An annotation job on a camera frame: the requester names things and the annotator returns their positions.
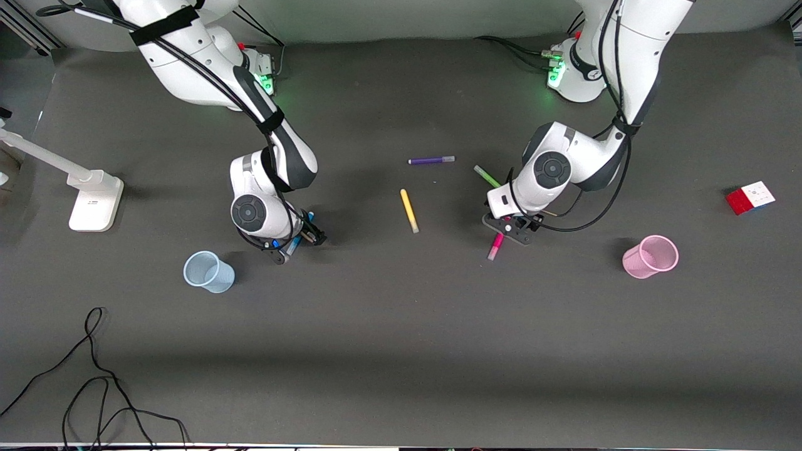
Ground blue marker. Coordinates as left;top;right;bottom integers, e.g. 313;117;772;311
285;211;316;257

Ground green marker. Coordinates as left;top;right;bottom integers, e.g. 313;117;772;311
473;164;503;189

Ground yellow marker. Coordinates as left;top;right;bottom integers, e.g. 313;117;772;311
399;188;420;235

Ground blue mesh cup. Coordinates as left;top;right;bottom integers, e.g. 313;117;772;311
182;250;236;295

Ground pink mesh cup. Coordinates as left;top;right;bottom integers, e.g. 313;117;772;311
622;234;680;281

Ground white desk stand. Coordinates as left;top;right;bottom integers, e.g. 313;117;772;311
0;128;125;233

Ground colourful puzzle cube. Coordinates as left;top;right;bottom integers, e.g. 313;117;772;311
725;180;777;217

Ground black left arm base cables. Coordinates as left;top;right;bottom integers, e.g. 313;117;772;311
472;13;587;71

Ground black arm base cables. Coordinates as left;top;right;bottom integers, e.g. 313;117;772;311
233;8;286;77
472;13;587;71

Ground black right arm base cables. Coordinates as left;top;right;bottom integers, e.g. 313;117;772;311
233;8;286;77

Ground thin black loose cable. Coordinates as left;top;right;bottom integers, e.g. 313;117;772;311
0;306;192;451

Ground aluminium frame rail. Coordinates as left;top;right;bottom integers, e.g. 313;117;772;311
0;3;67;56

